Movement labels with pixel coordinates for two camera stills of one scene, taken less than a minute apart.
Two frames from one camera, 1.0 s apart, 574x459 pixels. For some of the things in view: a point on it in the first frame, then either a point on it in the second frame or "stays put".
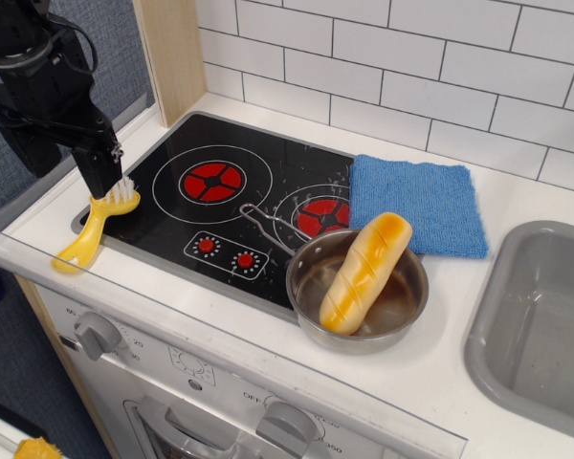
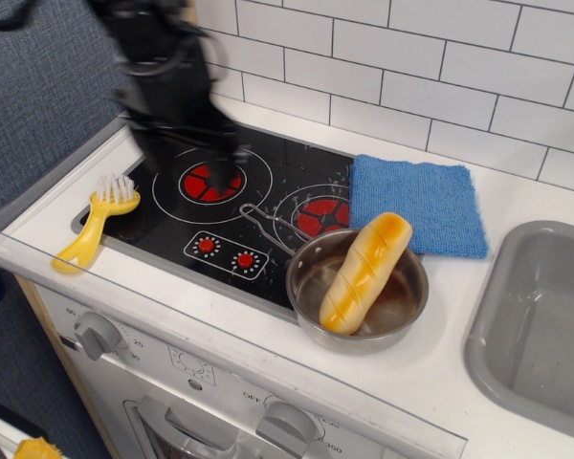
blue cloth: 438,199 stays put
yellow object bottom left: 36,448 stays put
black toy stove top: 221,205 stays put
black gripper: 58,102 → 165,86
